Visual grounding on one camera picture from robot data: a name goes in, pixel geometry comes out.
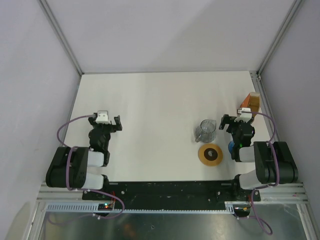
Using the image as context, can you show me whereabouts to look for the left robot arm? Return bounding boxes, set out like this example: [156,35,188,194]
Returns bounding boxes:
[45,110,123,200]

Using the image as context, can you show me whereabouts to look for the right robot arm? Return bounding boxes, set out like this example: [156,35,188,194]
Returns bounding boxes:
[218,110,299,201]

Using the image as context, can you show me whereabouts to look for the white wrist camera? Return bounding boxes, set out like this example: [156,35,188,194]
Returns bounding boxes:
[95,110,111,125]
[235,107,253,123]

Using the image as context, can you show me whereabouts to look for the clear glass pitcher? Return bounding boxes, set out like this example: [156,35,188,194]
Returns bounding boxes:
[194,119,217,144]

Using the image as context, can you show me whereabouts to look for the orange filter holder stack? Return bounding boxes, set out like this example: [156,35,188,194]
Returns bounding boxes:
[240,92,261,118]

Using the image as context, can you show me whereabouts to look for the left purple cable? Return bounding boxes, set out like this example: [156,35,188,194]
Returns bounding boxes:
[44,113,126,226]

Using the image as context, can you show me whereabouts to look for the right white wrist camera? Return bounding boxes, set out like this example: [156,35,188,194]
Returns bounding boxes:
[235,107,253,123]

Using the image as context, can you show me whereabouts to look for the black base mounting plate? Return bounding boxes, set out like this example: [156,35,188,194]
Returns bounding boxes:
[81,180,262,211]

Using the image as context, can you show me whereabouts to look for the grey slotted cable duct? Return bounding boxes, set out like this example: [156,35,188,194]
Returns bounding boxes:
[45,202,235,214]

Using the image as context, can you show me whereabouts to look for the blue ribbed dripper cone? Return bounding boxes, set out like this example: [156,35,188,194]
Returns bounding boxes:
[228,140,235,154]

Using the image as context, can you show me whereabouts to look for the wooden dripper stand ring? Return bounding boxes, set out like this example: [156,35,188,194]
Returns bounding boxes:
[198,143,224,166]

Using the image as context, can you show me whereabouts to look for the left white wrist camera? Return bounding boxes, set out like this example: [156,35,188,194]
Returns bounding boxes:
[95,110,111,125]

